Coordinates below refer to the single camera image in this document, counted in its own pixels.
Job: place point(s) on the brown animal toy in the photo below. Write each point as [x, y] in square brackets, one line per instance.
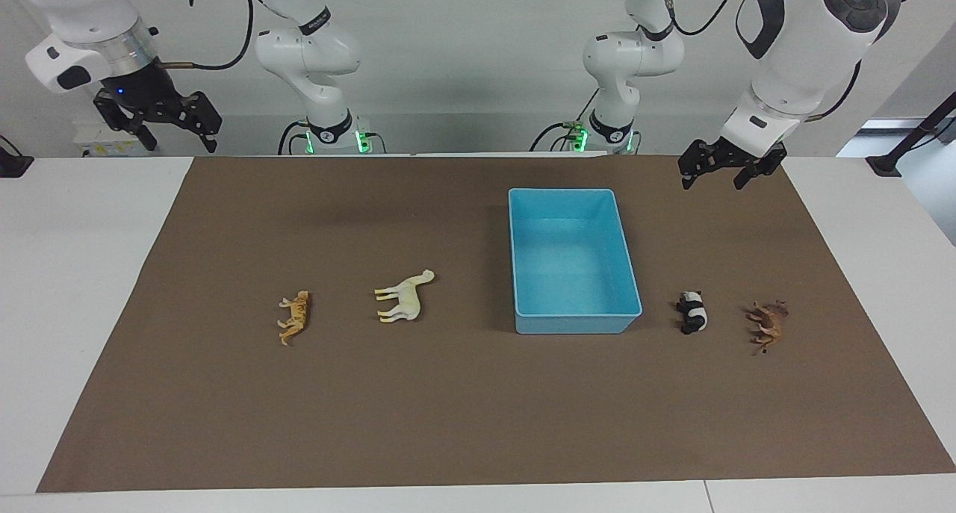
[769, 325]

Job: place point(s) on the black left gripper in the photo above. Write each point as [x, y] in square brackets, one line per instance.
[736, 158]

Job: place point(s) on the black table clamp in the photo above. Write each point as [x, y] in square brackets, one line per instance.
[13, 163]

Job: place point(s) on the cream horse toy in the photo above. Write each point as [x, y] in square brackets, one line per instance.
[407, 300]

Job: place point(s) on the white box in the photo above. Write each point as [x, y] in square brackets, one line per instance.
[89, 143]

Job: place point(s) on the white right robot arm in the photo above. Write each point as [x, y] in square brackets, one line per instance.
[314, 50]

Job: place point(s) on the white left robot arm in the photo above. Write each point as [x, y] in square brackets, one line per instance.
[799, 57]

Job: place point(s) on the blue plastic storage box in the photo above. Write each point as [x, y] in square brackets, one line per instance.
[571, 266]

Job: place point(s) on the brown table mat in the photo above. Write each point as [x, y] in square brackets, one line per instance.
[373, 408]

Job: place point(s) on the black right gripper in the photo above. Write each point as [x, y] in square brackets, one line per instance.
[146, 91]

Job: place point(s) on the black white panda toy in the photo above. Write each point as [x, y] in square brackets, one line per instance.
[694, 317]

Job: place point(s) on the black stand with pole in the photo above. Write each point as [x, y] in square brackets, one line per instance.
[889, 162]

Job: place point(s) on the orange tiger toy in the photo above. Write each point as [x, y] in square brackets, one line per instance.
[297, 317]

